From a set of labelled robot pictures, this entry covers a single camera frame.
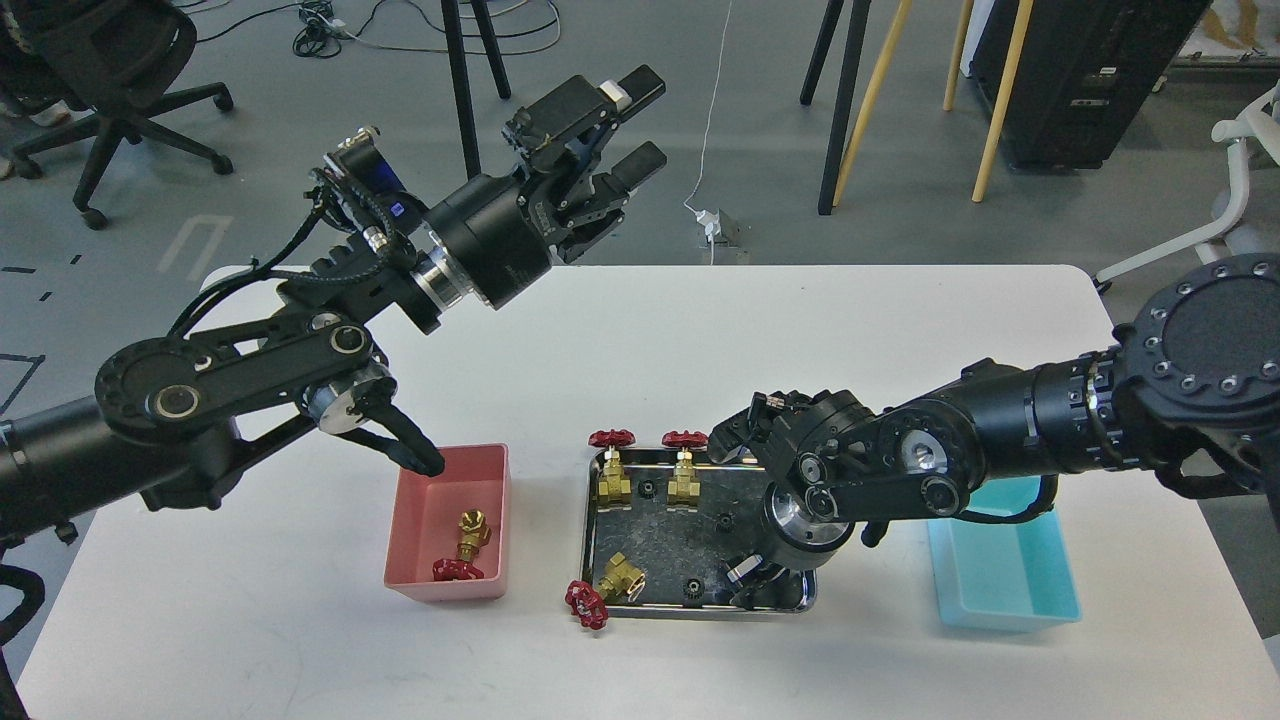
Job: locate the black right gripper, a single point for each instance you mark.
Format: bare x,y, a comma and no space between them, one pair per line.
758,584

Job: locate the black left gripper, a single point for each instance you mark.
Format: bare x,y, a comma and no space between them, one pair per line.
497,235

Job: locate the brass valve red handle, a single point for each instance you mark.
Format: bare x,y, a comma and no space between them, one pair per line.
613,486
475,533
683,488
622,580

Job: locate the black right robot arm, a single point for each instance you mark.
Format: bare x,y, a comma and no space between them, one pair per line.
1189,391

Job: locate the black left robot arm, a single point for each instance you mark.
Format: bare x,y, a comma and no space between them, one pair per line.
262,357

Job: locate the light blue plastic box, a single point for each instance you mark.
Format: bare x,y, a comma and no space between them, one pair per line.
1003,577

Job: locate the pink plastic box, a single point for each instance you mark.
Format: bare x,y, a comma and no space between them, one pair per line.
425,526

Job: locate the shiny metal tray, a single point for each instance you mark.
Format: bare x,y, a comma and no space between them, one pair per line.
672,546

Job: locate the white power adapter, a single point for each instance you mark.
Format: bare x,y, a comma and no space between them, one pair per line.
719,228

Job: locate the black stand leg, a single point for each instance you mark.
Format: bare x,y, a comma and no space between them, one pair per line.
488,35
457,57

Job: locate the black easel leg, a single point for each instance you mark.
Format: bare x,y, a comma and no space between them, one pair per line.
845,91

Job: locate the yellow wooden leg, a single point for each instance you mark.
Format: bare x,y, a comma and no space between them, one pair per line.
870,98
1003,98
957,54

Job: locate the black speaker cabinet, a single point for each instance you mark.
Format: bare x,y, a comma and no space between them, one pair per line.
1085,70

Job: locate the black office chair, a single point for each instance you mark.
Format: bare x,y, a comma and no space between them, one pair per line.
116,62

